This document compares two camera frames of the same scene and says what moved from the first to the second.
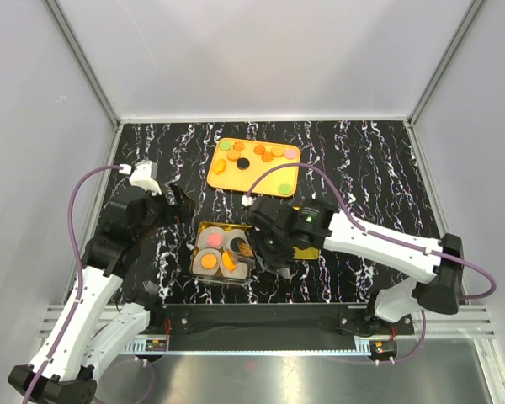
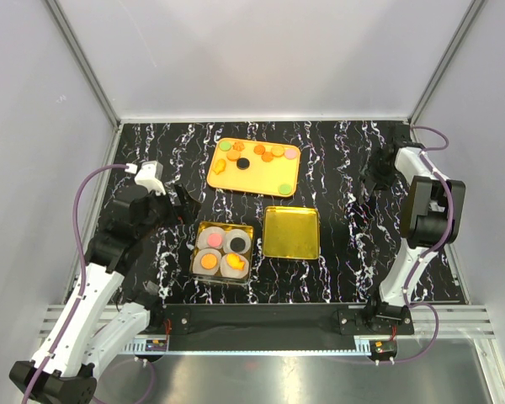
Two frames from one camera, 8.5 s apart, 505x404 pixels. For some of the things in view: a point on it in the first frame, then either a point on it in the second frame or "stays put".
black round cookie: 234,243 stays put
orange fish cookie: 220,166 stays put
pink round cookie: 215,240 stays put
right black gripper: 268,257 → 383,182
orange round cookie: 209,261 stays put
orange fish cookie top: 244,249 → 235,261
